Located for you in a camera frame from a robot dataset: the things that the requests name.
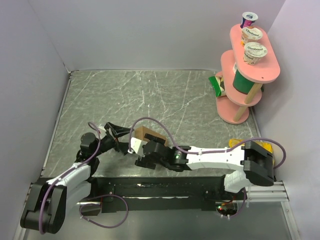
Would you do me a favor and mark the green snack bag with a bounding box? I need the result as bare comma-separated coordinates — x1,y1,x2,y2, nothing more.
208,76,226,98

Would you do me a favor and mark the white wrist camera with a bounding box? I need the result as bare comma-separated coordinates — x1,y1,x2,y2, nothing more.
98,124,106,135
127,137,147,157

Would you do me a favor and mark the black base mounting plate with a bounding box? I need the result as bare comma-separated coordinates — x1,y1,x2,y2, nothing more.
82,176,248,213

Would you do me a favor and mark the front Chobani yogurt cup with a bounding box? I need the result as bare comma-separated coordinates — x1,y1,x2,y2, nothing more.
243,42,268,65

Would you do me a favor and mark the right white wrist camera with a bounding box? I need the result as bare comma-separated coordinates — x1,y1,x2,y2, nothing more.
127,137,147,157

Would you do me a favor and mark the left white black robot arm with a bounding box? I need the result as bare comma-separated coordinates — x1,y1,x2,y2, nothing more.
20,122,132,234

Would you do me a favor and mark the brown cardboard box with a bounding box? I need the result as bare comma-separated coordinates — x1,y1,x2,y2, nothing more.
134,126,168,147

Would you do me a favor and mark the chobani yogurt cup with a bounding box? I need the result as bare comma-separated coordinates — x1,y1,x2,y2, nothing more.
243,42,268,65
241,26,263,47

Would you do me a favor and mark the green cylindrical can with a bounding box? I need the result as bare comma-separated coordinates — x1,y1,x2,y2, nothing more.
232,63,255,95

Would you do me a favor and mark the middle Chobani yogurt cup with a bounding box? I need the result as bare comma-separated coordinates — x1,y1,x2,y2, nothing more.
241,26,263,47

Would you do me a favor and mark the purple lid yogurt cup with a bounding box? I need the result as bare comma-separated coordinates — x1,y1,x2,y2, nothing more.
240,11,259,29

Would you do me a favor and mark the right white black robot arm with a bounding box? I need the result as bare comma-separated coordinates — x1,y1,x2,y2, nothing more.
129,137,275,200

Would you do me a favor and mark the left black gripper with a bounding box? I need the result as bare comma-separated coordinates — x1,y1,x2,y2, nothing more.
93,122,134,157

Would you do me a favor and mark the yellow chip bag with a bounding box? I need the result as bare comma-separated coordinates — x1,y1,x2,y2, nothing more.
228,138,273,153

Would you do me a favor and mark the pink three-tier shelf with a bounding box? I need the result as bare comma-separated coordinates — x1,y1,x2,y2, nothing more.
216,24,281,125

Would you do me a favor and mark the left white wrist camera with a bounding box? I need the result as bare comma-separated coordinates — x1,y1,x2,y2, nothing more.
98,124,106,135

